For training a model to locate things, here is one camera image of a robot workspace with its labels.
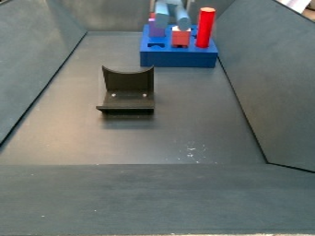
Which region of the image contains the blue shape-sorter base block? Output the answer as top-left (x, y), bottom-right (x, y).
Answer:
top-left (138, 25), bottom-right (217, 68)

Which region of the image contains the red hexagonal peg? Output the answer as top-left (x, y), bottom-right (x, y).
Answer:
top-left (196, 7), bottom-right (216, 48)

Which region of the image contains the purple peg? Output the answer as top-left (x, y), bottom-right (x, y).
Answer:
top-left (149, 18), bottom-right (165, 37)

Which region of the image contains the blue square-circle object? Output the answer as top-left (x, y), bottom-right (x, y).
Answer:
top-left (153, 0), bottom-right (190, 31)

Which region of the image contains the red pentagon peg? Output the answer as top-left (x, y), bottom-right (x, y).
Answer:
top-left (170, 26), bottom-right (190, 47)

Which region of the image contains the black curved fixture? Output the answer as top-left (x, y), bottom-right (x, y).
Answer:
top-left (96, 67), bottom-right (154, 112)

